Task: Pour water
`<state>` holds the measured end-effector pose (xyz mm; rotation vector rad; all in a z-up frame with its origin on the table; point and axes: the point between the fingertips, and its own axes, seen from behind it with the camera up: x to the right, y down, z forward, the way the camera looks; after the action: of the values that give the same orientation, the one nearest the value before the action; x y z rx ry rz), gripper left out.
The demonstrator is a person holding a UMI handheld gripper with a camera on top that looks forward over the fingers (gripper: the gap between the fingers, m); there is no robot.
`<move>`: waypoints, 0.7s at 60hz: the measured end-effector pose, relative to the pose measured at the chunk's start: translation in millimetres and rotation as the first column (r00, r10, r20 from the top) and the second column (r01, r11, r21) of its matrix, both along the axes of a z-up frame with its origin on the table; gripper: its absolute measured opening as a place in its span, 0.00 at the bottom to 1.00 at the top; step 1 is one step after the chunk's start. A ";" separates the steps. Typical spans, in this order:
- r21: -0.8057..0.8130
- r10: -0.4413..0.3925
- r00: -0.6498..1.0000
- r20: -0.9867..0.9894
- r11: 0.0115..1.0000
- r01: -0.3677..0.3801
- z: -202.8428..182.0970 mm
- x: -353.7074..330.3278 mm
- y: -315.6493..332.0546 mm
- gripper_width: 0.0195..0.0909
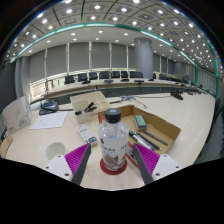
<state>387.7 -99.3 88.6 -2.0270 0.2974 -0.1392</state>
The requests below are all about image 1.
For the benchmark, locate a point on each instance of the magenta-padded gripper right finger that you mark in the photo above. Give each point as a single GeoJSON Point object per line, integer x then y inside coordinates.
{"type": "Point", "coordinates": [151, 160]}

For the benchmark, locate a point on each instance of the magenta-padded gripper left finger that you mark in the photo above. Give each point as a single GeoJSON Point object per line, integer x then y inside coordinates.
{"type": "Point", "coordinates": [71, 160]}

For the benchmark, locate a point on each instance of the clear black-capped water bottle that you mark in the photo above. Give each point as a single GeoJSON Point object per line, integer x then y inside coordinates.
{"type": "Point", "coordinates": [113, 140]}

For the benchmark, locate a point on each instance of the black marker pen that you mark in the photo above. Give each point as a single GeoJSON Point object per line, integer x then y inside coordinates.
{"type": "Point", "coordinates": [148, 141]}
{"type": "Point", "coordinates": [156, 138]}

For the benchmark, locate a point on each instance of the white and yellow mug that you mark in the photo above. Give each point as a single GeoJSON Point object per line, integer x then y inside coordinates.
{"type": "Point", "coordinates": [55, 150]}

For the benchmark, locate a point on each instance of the grey marker pen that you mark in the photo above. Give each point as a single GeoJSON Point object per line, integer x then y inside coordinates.
{"type": "Point", "coordinates": [140, 140]}

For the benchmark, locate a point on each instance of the white remote control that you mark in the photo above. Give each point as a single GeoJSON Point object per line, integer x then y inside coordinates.
{"type": "Point", "coordinates": [86, 135]}

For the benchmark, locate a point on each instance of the flat round red coaster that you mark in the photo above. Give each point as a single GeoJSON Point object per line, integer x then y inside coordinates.
{"type": "Point", "coordinates": [104, 168]}

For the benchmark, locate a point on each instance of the red-fronted open cardboard box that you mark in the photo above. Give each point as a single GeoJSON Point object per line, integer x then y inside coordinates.
{"type": "Point", "coordinates": [160, 125]}

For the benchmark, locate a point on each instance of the grey-green whiteboard eraser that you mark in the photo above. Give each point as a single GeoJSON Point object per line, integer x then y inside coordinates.
{"type": "Point", "coordinates": [140, 122]}

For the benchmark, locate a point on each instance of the white paper sheet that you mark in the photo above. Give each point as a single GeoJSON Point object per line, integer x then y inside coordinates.
{"type": "Point", "coordinates": [50, 120]}

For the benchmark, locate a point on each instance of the small black tool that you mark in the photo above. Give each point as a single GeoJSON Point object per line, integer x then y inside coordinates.
{"type": "Point", "coordinates": [89, 107]}

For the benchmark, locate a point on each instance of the small beige open box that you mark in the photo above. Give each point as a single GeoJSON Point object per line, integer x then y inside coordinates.
{"type": "Point", "coordinates": [83, 100]}

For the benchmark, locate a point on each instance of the row of black office chairs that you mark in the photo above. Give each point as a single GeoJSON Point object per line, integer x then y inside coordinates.
{"type": "Point", "coordinates": [105, 75]}

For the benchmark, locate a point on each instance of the group of ceiling lights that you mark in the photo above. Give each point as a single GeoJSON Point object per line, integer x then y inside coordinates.
{"type": "Point", "coordinates": [96, 6]}

